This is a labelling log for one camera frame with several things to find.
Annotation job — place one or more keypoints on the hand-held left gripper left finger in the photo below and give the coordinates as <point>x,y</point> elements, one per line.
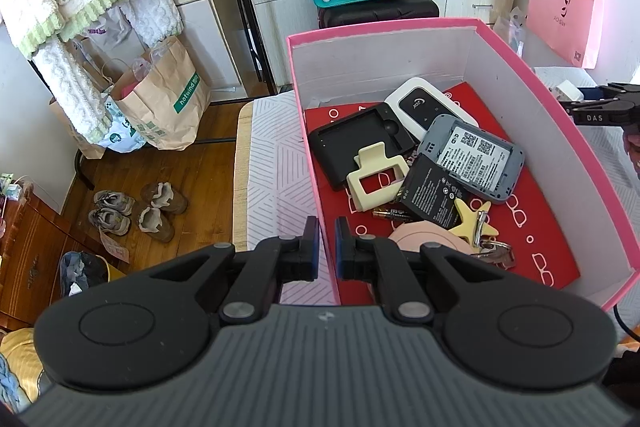
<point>311,252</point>

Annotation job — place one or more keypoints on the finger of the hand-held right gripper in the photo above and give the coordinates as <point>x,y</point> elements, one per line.
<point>610,113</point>
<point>591,93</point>

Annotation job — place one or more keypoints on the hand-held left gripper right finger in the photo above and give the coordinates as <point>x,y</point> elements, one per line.
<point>342,252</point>

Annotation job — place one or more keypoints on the white charger plug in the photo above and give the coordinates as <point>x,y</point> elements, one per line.
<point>565,91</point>

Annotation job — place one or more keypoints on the black gold battery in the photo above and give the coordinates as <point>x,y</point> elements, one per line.
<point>390,213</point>

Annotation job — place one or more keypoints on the cream hair claw clip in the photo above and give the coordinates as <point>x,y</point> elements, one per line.
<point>360,192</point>

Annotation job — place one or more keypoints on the pink round compact case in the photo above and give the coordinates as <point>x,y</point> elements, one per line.
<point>425,237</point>

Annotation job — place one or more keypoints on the pink cardboard box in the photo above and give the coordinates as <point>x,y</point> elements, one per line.
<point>500,57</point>

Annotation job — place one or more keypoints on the black silicone case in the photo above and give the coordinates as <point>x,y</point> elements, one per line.
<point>340,147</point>

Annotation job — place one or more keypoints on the black battery pack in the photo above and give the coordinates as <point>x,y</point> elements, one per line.
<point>430,192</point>

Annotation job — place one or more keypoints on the grey router without cover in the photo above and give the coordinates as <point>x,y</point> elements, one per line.
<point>475,157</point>

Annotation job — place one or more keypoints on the white mobile router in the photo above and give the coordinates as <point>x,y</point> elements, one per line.
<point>425,104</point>

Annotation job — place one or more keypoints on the pink shopping bag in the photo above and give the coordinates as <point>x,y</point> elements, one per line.
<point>565,17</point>

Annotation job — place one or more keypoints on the clear plastic bag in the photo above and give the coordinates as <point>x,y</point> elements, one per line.
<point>510,32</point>

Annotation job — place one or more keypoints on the brown fleece boot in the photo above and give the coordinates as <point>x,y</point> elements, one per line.
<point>157,224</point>
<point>165,199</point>

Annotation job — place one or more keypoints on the red printed paper liner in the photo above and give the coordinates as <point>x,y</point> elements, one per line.
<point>525,247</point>

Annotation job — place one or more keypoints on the pink card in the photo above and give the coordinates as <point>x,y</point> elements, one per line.
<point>115,247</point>

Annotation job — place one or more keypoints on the brown paper bag green label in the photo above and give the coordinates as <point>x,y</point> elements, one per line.
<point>165,117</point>

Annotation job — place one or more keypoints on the grey sneaker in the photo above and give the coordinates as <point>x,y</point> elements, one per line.
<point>115,202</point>
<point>110,222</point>

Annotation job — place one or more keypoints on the white green plastic bag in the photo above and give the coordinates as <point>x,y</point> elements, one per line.
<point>120,132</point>

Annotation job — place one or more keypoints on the dark blue plastic bag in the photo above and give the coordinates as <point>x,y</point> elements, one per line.
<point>82,272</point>

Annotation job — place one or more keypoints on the black suitcase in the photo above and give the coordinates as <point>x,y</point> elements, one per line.
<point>375,12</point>

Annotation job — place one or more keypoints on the brown wooden nightstand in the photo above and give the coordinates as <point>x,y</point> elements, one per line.
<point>30,247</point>

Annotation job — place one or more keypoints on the white plastic bag purple print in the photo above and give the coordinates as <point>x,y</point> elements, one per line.
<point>107,32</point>

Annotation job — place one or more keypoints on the yellow and blue blanket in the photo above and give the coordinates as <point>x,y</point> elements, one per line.
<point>20,347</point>

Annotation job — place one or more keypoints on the small green white box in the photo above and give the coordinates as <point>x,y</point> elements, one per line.
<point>10,189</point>

